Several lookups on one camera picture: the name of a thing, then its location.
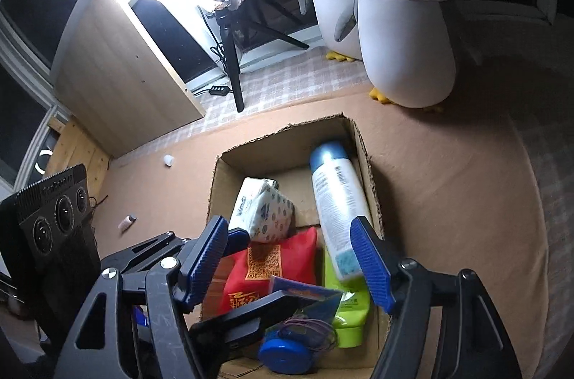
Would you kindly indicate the brown cardboard box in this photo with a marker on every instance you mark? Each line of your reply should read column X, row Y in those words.
column 284, row 156

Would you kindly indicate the black tripod stand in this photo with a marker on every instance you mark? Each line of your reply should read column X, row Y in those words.
column 221, row 18

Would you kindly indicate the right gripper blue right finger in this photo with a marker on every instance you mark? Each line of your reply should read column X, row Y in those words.
column 379, row 263

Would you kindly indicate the white dotted tissue pack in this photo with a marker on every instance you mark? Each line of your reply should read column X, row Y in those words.
column 262, row 211

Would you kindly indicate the blue card packet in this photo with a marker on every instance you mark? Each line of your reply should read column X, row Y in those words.
column 312, row 325

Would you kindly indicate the small white penguin plush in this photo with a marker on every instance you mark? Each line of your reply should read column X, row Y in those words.
column 406, row 50

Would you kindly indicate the small white cap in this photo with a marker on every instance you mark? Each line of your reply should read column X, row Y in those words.
column 168, row 160

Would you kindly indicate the large white blue-capped bottle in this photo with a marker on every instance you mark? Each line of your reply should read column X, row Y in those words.
column 339, row 199

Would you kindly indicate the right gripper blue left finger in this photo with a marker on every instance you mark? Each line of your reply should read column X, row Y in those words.
column 199, row 260

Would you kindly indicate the light wooden cabinet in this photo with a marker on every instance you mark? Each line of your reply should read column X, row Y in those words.
column 115, row 80

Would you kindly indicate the green tube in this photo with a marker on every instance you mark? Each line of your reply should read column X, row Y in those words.
column 354, row 306

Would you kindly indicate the small pink grey-capped bottle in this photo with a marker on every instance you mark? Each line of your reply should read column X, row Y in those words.
column 127, row 222

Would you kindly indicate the red fabric pouch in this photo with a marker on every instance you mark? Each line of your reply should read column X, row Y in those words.
column 249, row 280

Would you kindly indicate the wooden slat headboard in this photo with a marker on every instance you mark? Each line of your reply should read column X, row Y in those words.
column 76, row 146

